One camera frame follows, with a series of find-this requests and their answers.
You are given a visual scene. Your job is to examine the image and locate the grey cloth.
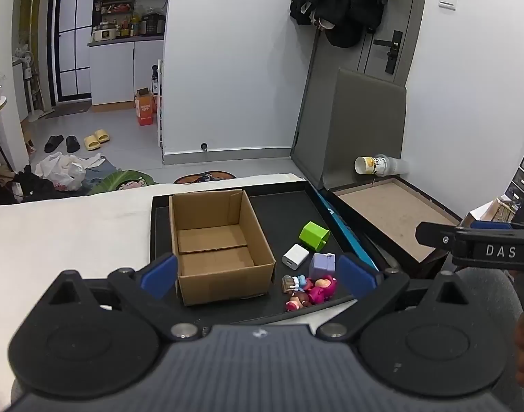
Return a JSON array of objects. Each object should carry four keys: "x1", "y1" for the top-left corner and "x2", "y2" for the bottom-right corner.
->
[{"x1": 455, "y1": 266, "x2": 524, "y2": 412}]

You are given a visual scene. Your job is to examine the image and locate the brown cardboard box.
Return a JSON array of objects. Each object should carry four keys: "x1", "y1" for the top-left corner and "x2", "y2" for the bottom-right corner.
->
[{"x1": 168, "y1": 189, "x2": 276, "y2": 307}]

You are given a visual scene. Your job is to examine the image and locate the grey floor mat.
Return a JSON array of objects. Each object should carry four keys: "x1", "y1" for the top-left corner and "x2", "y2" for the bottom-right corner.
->
[{"x1": 45, "y1": 103, "x2": 91, "y2": 118}]

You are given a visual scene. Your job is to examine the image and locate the green hexagonal box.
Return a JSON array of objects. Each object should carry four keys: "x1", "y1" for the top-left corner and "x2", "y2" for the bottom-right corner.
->
[{"x1": 299, "y1": 221, "x2": 330, "y2": 253}]

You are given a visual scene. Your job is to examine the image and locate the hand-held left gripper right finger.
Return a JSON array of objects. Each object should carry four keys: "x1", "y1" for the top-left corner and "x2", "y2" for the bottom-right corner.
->
[{"x1": 317, "y1": 254, "x2": 468, "y2": 341}]

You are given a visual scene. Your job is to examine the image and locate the grey-blue jeans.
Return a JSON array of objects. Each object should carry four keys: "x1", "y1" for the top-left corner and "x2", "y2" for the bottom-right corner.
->
[{"x1": 85, "y1": 159, "x2": 117, "y2": 183}]

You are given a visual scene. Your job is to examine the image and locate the green cartoon mat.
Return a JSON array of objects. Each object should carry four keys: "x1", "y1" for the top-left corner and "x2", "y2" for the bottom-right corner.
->
[{"x1": 86, "y1": 169, "x2": 160, "y2": 196}]

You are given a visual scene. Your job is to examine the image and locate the grey chair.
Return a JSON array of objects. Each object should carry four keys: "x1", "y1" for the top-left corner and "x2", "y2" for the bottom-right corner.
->
[{"x1": 290, "y1": 67, "x2": 462, "y2": 275}]

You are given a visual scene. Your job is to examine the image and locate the stacked clear plastic cups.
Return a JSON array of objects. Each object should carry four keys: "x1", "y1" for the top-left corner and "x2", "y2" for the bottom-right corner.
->
[{"x1": 354, "y1": 154, "x2": 409, "y2": 176}]

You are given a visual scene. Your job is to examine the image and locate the white power adapter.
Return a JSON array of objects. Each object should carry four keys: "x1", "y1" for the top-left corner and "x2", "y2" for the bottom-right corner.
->
[{"x1": 281, "y1": 244, "x2": 310, "y2": 270}]

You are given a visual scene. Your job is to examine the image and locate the brown-haired doll figurine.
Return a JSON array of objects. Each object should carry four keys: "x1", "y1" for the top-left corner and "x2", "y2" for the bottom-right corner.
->
[{"x1": 285, "y1": 293, "x2": 314, "y2": 312}]

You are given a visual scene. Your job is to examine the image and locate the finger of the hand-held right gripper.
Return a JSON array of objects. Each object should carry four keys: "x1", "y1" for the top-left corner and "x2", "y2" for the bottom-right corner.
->
[
  {"x1": 415, "y1": 222, "x2": 460, "y2": 247},
  {"x1": 457, "y1": 221, "x2": 524, "y2": 234}
]

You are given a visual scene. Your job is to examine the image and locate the white box with patterned lid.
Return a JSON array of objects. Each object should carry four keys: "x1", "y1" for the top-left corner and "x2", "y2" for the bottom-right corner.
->
[{"x1": 464, "y1": 199, "x2": 520, "y2": 228}]

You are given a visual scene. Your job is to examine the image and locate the kitchen shelf with bottles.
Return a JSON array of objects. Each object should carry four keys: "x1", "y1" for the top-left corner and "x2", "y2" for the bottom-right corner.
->
[{"x1": 92, "y1": 0, "x2": 168, "y2": 37}]

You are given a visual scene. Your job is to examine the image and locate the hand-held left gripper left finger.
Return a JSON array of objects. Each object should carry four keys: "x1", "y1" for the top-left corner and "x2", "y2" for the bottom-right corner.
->
[{"x1": 51, "y1": 254, "x2": 202, "y2": 340}]

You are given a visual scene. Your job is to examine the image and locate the white standing fan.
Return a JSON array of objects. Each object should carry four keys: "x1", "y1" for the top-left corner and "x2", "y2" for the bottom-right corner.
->
[{"x1": 11, "y1": 49, "x2": 44, "y2": 121}]

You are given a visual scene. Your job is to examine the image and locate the grey door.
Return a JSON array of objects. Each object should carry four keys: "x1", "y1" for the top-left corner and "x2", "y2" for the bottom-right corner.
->
[{"x1": 307, "y1": 0, "x2": 430, "y2": 91}]

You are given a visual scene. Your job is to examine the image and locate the black door lock handle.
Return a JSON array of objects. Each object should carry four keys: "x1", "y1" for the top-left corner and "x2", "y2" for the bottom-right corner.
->
[{"x1": 373, "y1": 30, "x2": 403, "y2": 75}]

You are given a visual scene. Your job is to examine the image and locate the dark clothes pile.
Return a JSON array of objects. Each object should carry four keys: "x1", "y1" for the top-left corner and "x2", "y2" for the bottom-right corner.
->
[{"x1": 0, "y1": 165, "x2": 67, "y2": 204}]

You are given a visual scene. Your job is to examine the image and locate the white kitchen cabinet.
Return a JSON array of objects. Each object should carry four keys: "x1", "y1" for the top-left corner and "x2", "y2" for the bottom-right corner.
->
[{"x1": 88, "y1": 36, "x2": 165, "y2": 107}]

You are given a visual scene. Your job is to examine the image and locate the orange cardboard box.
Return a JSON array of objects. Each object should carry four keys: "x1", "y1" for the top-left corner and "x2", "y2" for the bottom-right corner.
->
[{"x1": 134, "y1": 88, "x2": 157, "y2": 126}]

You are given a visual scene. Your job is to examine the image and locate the black-framed glass sliding door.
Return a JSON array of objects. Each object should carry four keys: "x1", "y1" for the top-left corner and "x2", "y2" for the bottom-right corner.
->
[{"x1": 47, "y1": 0, "x2": 100, "y2": 104}]

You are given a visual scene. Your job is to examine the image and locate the blue figurine with brown barrel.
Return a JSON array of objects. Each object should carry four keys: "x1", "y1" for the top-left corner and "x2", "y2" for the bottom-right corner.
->
[{"x1": 281, "y1": 275, "x2": 313, "y2": 296}]

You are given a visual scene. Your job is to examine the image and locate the white plastic bag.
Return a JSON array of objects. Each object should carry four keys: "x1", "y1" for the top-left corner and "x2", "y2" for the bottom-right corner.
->
[{"x1": 34, "y1": 151, "x2": 102, "y2": 192}]

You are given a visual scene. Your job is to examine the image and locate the brown and black doormat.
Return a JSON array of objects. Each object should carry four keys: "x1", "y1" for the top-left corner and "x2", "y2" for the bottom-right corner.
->
[{"x1": 173, "y1": 172, "x2": 238, "y2": 184}]

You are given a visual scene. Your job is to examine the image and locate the black tray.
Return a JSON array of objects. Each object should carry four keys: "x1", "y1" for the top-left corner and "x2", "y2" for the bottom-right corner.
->
[{"x1": 149, "y1": 180, "x2": 376, "y2": 324}]

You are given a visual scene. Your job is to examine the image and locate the pink bear figurine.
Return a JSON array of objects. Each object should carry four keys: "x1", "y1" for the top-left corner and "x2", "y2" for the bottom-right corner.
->
[{"x1": 307, "y1": 275, "x2": 338, "y2": 305}]

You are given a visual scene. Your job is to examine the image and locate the black hanging coats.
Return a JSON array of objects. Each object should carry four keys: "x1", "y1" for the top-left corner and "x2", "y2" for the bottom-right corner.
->
[{"x1": 289, "y1": 0, "x2": 385, "y2": 48}]

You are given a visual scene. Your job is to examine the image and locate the purple cube toy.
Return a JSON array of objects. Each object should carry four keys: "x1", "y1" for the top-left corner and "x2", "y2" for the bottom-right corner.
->
[{"x1": 308, "y1": 252, "x2": 337, "y2": 282}]

